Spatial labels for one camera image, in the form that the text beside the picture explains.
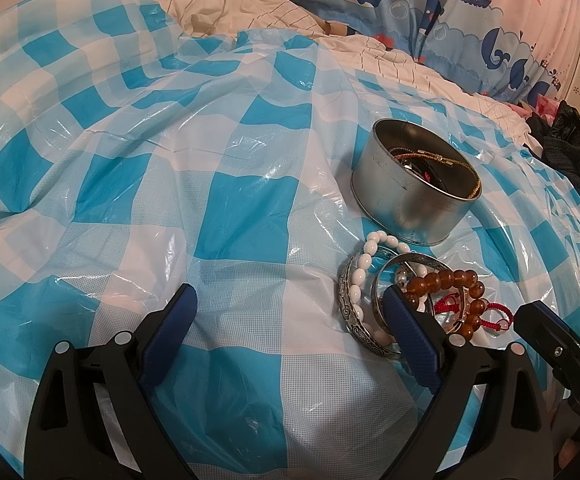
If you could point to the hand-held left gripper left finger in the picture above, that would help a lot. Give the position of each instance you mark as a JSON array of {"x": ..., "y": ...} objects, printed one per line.
[{"x": 170, "y": 332}]

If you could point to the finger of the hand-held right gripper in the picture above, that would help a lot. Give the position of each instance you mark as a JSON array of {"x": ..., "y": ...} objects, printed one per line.
[{"x": 540, "y": 325}]

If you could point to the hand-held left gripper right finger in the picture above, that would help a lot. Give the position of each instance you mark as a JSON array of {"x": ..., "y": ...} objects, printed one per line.
[{"x": 412, "y": 332}]

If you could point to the plain silver bangle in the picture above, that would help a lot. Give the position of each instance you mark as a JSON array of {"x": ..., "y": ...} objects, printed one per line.
[{"x": 422, "y": 259}]

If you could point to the round metal tin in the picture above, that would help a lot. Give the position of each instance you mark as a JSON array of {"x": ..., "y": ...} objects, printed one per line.
[{"x": 405, "y": 205}]

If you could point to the blue checkered plastic sheet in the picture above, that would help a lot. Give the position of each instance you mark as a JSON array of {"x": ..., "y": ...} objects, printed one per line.
[{"x": 170, "y": 185}]

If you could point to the dark clothing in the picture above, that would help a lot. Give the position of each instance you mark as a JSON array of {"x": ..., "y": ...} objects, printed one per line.
[{"x": 575, "y": 160}]

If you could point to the pink cloth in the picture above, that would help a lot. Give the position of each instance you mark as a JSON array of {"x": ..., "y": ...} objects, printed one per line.
[{"x": 537, "y": 109}]

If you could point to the whale print curtain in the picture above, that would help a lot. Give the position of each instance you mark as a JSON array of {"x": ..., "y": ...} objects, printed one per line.
[{"x": 420, "y": 5}]

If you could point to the white striped duvet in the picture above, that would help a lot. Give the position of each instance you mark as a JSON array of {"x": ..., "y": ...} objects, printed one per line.
[{"x": 270, "y": 10}]

